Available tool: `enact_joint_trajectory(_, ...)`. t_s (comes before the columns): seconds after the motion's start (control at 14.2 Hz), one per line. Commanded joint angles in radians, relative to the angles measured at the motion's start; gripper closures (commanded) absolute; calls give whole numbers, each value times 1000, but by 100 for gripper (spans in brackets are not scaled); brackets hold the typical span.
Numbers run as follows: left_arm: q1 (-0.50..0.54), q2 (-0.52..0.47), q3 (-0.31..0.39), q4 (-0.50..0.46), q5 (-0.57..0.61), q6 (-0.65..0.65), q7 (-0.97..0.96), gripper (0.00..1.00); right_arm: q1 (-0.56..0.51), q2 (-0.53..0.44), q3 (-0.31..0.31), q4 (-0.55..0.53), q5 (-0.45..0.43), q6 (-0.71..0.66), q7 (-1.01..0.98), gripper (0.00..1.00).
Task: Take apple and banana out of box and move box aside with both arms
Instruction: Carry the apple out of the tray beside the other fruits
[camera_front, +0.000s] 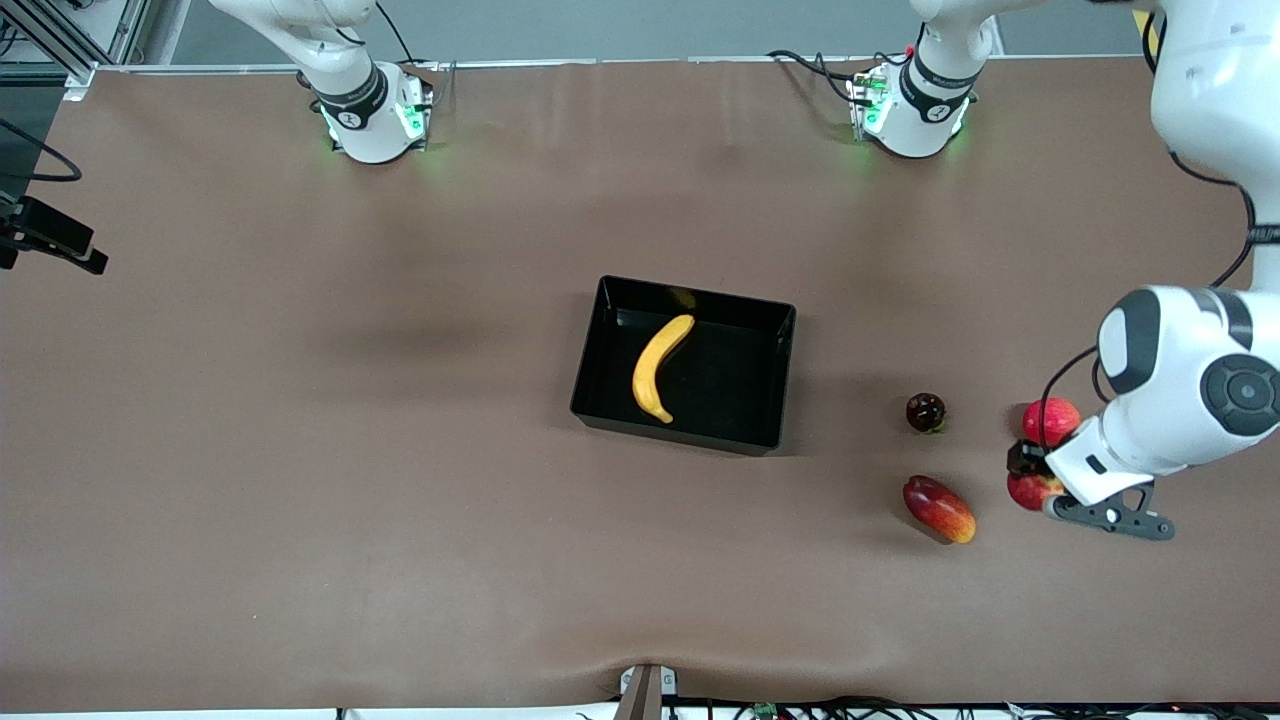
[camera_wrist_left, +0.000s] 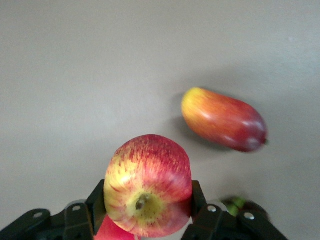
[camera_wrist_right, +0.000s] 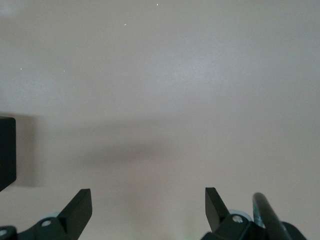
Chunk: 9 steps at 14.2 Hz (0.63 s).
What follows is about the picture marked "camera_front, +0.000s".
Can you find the red apple with yellow patch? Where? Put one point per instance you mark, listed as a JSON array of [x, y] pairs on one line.
[[1030, 490]]

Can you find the black rectangular plastic box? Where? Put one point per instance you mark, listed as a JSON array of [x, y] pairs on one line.
[[720, 405]]

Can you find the yellow banana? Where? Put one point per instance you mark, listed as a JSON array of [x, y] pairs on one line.
[[655, 370]]

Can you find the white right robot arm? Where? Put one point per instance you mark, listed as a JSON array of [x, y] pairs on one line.
[[360, 110]]

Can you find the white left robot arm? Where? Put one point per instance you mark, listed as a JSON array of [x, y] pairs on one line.
[[1200, 350]]

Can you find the smooth red peach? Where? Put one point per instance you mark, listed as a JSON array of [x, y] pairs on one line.
[[1050, 418]]

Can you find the red yellow mango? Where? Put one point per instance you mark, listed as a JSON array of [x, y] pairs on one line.
[[940, 510]]

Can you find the dark purple mangosteen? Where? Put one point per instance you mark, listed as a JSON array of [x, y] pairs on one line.
[[925, 411]]

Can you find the brown table mat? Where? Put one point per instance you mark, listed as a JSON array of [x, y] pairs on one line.
[[300, 450]]

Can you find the aluminium frame with diagonal strut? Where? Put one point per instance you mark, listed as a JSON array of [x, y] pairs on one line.
[[60, 45]]

